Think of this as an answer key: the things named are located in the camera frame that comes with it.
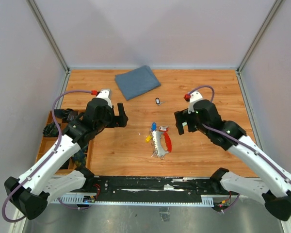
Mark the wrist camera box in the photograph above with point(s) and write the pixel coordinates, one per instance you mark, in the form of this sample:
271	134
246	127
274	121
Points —
193	98
105	94

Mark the wooden compartment tray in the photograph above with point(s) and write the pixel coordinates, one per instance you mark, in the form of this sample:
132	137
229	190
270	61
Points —
63	149

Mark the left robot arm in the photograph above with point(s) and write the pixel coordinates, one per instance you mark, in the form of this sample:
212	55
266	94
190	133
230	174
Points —
32	191

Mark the dark patterned sock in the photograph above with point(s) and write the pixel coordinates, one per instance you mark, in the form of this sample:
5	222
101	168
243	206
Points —
66	115

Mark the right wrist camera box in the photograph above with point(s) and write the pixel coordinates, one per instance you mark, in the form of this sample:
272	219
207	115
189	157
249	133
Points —
193	98

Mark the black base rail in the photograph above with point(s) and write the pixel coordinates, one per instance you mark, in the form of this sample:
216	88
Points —
151	190

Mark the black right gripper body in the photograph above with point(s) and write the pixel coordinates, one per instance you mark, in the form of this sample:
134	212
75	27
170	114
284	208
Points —
192	124

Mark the folded blue cloth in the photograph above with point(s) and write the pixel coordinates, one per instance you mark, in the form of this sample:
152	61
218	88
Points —
137	82

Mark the blue tagged key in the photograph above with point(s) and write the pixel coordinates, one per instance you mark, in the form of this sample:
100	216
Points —
154	126

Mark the red-handled metal key organizer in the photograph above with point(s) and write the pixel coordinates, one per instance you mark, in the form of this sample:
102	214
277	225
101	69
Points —
162	144

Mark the dark floral sock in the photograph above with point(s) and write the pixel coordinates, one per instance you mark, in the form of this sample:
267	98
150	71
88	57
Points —
79	159

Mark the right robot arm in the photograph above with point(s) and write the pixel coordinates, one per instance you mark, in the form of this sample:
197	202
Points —
274	188

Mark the green patterned sock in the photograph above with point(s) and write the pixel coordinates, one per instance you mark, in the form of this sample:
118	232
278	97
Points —
50	130

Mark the black tagged key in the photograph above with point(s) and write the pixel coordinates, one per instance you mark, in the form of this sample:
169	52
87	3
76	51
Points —
159	102

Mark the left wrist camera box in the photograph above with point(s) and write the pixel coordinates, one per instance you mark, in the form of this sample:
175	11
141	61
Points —
105	94

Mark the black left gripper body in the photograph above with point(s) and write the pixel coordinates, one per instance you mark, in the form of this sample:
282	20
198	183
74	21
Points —
112	119

